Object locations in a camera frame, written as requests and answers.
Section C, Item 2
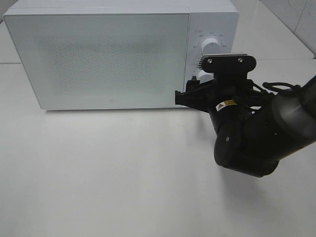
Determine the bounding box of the white microwave oven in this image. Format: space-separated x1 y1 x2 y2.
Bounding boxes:
2 0 239 111

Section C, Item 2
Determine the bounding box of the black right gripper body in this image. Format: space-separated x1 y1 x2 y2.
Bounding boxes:
208 70 262 121

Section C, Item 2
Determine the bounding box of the white microwave knob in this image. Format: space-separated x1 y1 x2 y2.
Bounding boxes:
200 37 222 55
197 70 214 83

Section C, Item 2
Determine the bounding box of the white microwave door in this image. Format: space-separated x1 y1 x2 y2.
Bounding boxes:
4 14 189 110

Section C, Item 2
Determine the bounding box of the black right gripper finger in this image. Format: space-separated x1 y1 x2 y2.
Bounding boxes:
175 91 212 111
186 76 215 93

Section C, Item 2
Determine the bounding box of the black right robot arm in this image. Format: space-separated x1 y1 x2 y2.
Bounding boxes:
175 73 316 177

